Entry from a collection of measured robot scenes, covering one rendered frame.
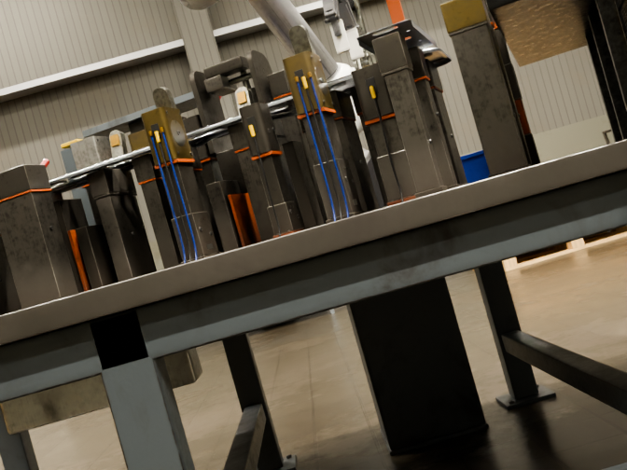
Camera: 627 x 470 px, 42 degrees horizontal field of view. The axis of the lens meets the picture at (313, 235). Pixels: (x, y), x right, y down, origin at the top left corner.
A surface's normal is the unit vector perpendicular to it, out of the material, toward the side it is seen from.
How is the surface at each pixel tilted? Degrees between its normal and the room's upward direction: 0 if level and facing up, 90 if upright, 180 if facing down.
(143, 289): 90
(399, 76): 90
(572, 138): 90
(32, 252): 90
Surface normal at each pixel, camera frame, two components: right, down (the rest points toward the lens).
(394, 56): -0.30, 0.08
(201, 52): 0.01, -0.01
